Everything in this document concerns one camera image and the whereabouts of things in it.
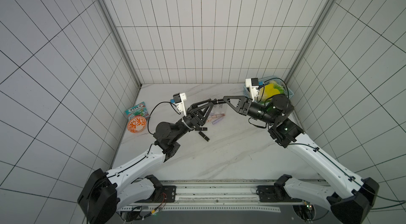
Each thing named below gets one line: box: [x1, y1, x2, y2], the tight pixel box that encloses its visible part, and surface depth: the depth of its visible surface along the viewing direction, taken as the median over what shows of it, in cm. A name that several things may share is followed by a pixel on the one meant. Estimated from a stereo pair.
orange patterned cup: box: [126, 116, 147, 134], surface depth 97 cm
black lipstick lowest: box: [198, 131, 210, 143], surface depth 93 cm
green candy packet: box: [124, 101, 150, 125], surface depth 103 cm
